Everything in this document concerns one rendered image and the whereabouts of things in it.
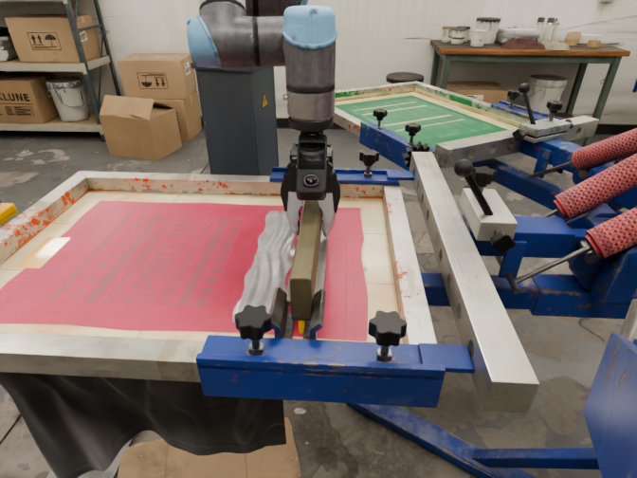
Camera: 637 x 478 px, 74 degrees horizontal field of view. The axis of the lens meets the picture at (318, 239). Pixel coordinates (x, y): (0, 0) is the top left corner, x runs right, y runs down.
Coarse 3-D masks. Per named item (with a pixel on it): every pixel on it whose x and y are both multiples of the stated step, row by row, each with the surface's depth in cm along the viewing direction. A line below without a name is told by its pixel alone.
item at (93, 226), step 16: (96, 208) 96; (112, 208) 96; (128, 208) 96; (144, 208) 96; (160, 208) 96; (176, 208) 96; (192, 208) 96; (208, 208) 96; (224, 208) 96; (240, 208) 96; (256, 208) 96; (272, 208) 96; (352, 208) 96; (80, 224) 90; (96, 224) 90; (112, 224) 90; (256, 224) 90; (336, 224) 90; (352, 224) 90; (80, 240) 84; (96, 240) 84; (240, 240) 84; (256, 240) 84; (336, 240) 84; (352, 240) 84; (336, 256) 80; (352, 256) 80
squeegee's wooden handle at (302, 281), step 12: (312, 204) 75; (312, 216) 71; (300, 228) 68; (312, 228) 68; (300, 240) 65; (312, 240) 65; (300, 252) 62; (312, 252) 62; (300, 264) 59; (312, 264) 60; (300, 276) 57; (312, 276) 58; (300, 288) 57; (312, 288) 58; (300, 300) 58; (312, 300) 59; (300, 312) 60
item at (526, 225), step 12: (516, 216) 75; (528, 216) 75; (468, 228) 72; (528, 228) 72; (540, 228) 72; (552, 228) 72; (564, 228) 72; (516, 240) 71; (528, 240) 71; (540, 240) 71; (552, 240) 71; (564, 240) 71; (480, 252) 73; (492, 252) 73; (528, 252) 72; (540, 252) 72; (552, 252) 72; (564, 252) 72
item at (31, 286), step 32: (64, 256) 80; (32, 288) 71; (224, 288) 71; (352, 288) 71; (0, 320) 65; (32, 320) 65; (64, 320) 65; (96, 320) 65; (128, 320) 65; (160, 320) 65; (192, 320) 65; (224, 320) 65; (352, 320) 65
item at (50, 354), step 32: (64, 192) 95; (160, 192) 103; (192, 192) 102; (224, 192) 102; (256, 192) 101; (352, 192) 100; (384, 192) 96; (32, 224) 85; (0, 256) 77; (416, 256) 74; (416, 288) 66; (416, 320) 60; (0, 352) 55; (32, 352) 55; (64, 352) 55; (96, 352) 55; (128, 352) 55; (160, 352) 55; (192, 352) 55
